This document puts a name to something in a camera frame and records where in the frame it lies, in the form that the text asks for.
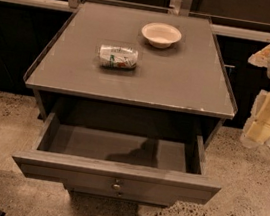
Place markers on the grey drawer cabinet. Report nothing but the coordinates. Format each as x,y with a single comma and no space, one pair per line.
183,89

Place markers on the brass top drawer knob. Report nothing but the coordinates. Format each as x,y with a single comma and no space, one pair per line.
116,185

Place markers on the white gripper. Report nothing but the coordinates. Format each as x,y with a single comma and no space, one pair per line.
256,131

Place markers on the crushed white soda can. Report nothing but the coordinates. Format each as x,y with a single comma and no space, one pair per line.
117,57

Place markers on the white paper bowl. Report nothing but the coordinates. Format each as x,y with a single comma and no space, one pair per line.
161,35

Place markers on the grey top drawer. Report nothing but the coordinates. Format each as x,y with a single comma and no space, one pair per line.
153,167

